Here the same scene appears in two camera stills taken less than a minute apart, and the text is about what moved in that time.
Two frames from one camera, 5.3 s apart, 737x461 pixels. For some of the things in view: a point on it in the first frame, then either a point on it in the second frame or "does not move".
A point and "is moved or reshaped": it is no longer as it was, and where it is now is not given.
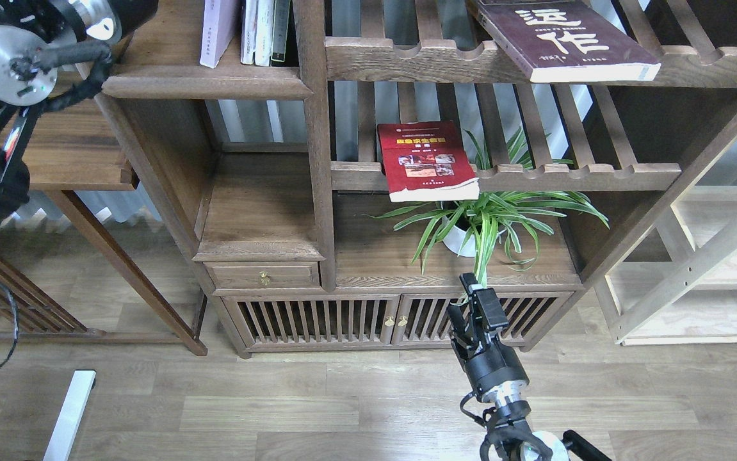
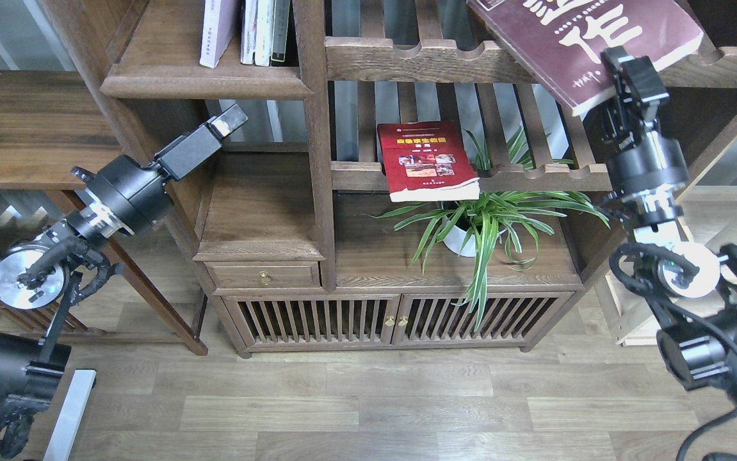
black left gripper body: x=132 y=13 to x=124 y=198
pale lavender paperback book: x=218 y=30 does not move
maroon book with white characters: x=565 y=41 is moved or reshaped
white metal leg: x=83 y=382 does not move
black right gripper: x=488 y=365 to x=648 y=169
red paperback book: x=426 y=161 does not move
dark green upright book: x=281 y=13 does not move
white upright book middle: x=263 y=36 does not move
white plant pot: x=454 y=240 does not move
